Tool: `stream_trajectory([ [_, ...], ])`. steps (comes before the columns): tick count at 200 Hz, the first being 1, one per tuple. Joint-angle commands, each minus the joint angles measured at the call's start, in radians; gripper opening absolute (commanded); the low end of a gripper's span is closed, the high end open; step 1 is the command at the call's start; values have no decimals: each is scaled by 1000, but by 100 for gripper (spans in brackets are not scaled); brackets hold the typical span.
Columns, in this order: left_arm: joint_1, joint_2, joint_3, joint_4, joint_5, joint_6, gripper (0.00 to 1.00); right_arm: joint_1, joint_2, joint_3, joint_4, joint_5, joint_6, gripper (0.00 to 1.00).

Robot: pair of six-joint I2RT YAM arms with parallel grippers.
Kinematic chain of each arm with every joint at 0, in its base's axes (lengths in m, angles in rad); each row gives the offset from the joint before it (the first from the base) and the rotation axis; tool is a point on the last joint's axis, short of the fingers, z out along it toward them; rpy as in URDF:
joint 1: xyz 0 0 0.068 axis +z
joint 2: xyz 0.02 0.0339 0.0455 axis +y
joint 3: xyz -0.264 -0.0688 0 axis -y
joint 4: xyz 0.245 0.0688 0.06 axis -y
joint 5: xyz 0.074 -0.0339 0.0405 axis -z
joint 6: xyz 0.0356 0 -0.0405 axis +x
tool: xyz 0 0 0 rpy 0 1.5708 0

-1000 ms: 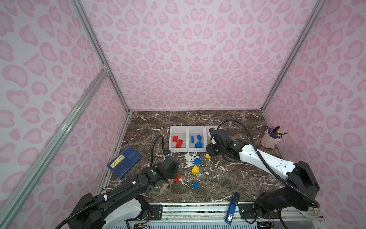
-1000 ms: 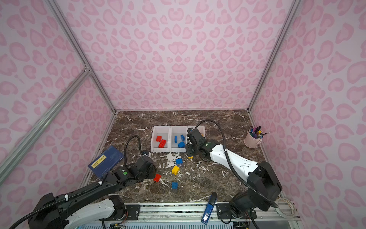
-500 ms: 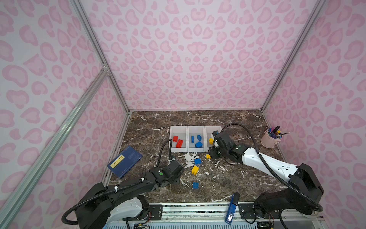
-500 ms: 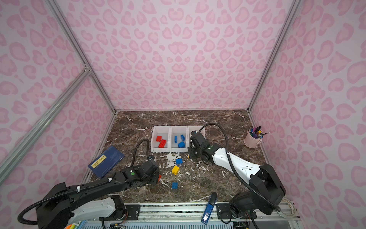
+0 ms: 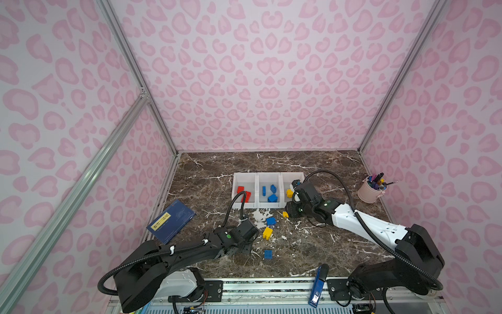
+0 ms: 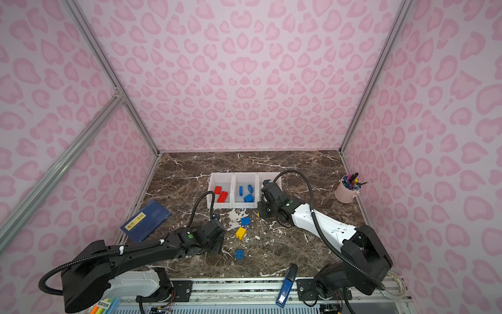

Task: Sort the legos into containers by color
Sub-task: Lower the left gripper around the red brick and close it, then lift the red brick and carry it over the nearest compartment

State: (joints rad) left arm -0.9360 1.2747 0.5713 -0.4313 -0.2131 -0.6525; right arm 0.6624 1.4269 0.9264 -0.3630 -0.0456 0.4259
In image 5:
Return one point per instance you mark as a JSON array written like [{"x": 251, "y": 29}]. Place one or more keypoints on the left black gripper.
[{"x": 249, "y": 247}]

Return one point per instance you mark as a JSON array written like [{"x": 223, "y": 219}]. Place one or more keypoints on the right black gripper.
[{"x": 291, "y": 209}]

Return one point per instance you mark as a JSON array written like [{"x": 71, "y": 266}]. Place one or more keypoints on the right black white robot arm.
[{"x": 416, "y": 262}]

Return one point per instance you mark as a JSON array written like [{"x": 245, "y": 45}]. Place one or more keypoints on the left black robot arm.
[{"x": 150, "y": 267}]

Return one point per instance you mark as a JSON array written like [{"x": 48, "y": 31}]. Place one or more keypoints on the white bin right compartment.
[{"x": 286, "y": 180}]

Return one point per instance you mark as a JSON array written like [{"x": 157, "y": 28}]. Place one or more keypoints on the white bin compartment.
[
  {"x": 267, "y": 179},
  {"x": 286, "y": 180},
  {"x": 249, "y": 182}
]

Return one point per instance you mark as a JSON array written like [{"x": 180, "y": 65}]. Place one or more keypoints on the blue lego front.
[{"x": 268, "y": 254}]

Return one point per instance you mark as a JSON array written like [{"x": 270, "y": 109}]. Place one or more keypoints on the white bin middle compartment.
[{"x": 267, "y": 179}]

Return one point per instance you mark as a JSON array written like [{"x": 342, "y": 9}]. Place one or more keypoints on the white bin left compartment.
[{"x": 249, "y": 182}]

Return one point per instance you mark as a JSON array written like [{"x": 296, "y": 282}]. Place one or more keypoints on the pink pen cup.
[{"x": 373, "y": 188}]

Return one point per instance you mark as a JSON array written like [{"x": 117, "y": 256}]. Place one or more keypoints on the dark blue notebook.
[{"x": 171, "y": 221}]

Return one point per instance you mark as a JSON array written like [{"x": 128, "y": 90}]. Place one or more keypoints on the blue stapler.
[{"x": 318, "y": 285}]

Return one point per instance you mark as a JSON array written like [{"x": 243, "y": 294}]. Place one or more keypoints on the white tape roll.
[{"x": 431, "y": 295}]

